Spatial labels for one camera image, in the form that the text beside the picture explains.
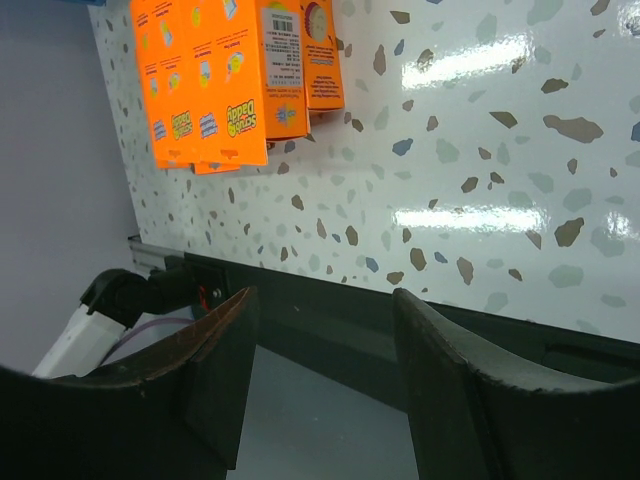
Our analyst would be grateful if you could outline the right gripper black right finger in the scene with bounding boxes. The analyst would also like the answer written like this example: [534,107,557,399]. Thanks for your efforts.
[393,288,639,479]

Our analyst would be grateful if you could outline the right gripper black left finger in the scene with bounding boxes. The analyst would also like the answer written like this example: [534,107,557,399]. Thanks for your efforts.
[1,287,259,479]

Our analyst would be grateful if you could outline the orange sponge box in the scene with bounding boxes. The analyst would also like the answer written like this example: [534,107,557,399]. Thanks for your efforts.
[130,1,202,169]
[181,1,268,166]
[300,0,345,114]
[256,1,310,141]

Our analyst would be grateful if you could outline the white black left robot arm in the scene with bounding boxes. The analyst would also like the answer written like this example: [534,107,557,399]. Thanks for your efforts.
[33,263,228,379]

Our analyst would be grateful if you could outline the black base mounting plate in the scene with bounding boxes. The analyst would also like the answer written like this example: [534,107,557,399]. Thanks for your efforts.
[184,253,639,410]

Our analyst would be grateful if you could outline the orange sponge box bottom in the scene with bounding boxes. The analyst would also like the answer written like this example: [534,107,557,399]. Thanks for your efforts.
[300,0,345,114]

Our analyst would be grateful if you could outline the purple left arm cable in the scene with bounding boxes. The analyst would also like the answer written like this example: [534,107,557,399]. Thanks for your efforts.
[102,318,194,364]

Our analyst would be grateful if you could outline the aluminium frame rail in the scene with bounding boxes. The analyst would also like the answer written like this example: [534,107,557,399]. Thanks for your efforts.
[128,235,184,275]

